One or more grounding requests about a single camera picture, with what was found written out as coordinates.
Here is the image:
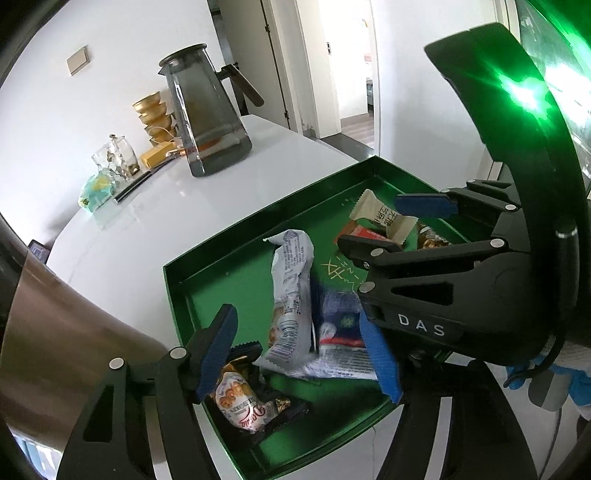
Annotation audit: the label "green snack tray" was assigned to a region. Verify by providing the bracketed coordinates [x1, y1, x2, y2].
[164, 157, 429, 479]

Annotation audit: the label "red snack bar wrapper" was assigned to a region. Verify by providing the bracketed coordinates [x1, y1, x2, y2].
[338, 220, 391, 243]

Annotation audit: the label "blue white snack packet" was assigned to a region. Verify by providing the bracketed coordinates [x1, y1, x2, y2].
[303, 286, 377, 381]

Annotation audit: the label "grey white snack packet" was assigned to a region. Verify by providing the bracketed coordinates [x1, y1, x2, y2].
[254, 229, 315, 378]

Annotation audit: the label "small tablet screen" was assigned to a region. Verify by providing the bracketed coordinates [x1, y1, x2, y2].
[28, 239, 51, 264]

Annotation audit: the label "beige candy wrapper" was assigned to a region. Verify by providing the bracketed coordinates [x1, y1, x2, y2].
[349, 189, 418, 246]

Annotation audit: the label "copper black trash bin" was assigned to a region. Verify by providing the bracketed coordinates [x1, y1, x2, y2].
[0, 239, 170, 455]

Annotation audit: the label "beige wall switch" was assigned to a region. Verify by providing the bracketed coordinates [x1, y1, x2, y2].
[66, 46, 90, 76]

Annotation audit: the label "yellow box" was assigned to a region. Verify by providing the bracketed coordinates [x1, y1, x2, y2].
[139, 142, 176, 170]

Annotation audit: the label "clear glass jar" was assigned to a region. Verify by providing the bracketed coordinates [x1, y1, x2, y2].
[91, 134, 140, 180]

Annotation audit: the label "cookie snack packet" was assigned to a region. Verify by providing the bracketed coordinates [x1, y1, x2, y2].
[211, 363, 279, 434]

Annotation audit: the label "black tray on table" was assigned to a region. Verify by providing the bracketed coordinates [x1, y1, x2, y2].
[113, 157, 177, 204]

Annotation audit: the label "smoked glass pitcher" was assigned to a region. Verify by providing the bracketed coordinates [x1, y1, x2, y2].
[159, 43, 264, 178]

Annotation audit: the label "white door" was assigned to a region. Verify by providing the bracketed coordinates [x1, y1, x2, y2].
[218, 0, 303, 133]

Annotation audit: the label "green tissue pack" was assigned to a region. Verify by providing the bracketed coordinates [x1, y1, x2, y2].
[78, 169, 114, 213]

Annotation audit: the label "gold stacked bowls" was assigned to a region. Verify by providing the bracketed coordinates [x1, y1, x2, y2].
[132, 92, 176, 146]

